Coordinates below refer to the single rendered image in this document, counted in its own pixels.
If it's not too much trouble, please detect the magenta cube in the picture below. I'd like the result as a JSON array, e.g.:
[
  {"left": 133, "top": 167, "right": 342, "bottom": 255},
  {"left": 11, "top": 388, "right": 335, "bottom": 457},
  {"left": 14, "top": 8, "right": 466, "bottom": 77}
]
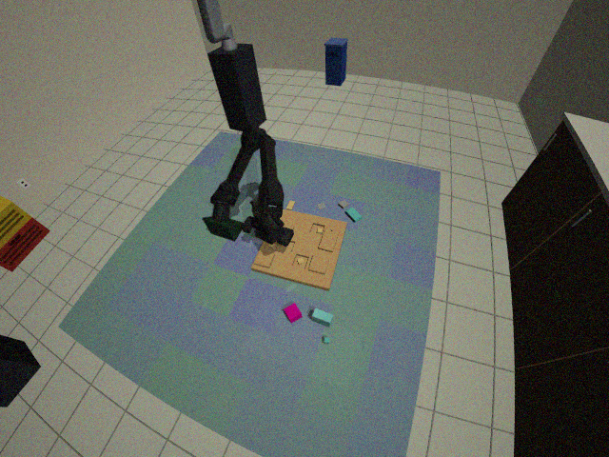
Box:
[{"left": 284, "top": 303, "right": 302, "bottom": 323}]

